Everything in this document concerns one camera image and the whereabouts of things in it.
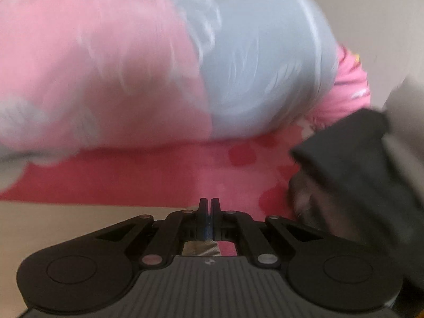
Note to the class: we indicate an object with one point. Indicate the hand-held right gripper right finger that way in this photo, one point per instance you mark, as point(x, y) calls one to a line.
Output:
point(215, 218)

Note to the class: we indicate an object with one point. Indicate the pink grey floral quilt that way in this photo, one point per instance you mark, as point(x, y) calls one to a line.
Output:
point(99, 73)

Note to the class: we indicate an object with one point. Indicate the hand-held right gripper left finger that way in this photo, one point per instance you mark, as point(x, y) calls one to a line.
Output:
point(202, 218)

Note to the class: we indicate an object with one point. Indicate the pink floral bed blanket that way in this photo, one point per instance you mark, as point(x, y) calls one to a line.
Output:
point(165, 172)

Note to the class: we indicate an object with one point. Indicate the beige pants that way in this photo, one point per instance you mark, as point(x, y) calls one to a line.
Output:
point(66, 225)

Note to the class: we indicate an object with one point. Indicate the dark folded clothes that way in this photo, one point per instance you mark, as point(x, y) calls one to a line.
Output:
point(347, 159)

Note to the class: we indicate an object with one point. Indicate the grey beige cloth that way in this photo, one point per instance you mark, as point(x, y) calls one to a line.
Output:
point(407, 112)

